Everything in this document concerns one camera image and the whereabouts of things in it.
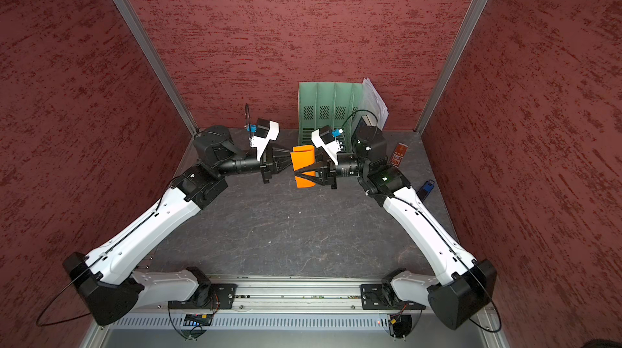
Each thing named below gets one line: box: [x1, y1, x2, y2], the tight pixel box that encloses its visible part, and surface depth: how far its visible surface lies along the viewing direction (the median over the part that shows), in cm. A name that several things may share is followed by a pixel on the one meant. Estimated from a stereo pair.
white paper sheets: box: [359, 77, 389, 131], surface depth 99 cm
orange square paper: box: [289, 144, 316, 189], surface depth 57 cm
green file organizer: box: [298, 81, 364, 153], surface depth 111 cm
